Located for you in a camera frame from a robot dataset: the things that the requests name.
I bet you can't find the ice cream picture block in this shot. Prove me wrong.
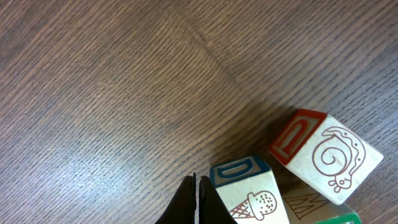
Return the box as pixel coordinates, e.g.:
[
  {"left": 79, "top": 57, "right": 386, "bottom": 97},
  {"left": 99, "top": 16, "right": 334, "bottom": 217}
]
[{"left": 210, "top": 156, "right": 290, "bottom": 224}]

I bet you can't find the blue sided wooden block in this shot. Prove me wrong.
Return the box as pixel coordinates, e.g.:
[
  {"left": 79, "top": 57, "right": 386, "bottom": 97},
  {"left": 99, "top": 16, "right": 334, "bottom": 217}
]
[{"left": 269, "top": 109, "right": 384, "bottom": 205}]

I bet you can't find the green letter F block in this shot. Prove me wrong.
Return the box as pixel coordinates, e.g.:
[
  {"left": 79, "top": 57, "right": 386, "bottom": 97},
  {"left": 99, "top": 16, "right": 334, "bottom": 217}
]
[{"left": 282, "top": 186, "right": 362, "bottom": 224}]

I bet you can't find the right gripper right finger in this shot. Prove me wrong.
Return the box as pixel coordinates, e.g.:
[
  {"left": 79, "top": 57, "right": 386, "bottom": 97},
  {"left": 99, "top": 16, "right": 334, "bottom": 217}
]
[{"left": 199, "top": 175, "right": 237, "bottom": 224}]

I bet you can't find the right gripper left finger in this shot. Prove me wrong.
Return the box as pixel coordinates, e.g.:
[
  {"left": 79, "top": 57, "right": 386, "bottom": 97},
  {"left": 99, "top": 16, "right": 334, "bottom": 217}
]
[{"left": 155, "top": 173, "right": 197, "bottom": 224}]

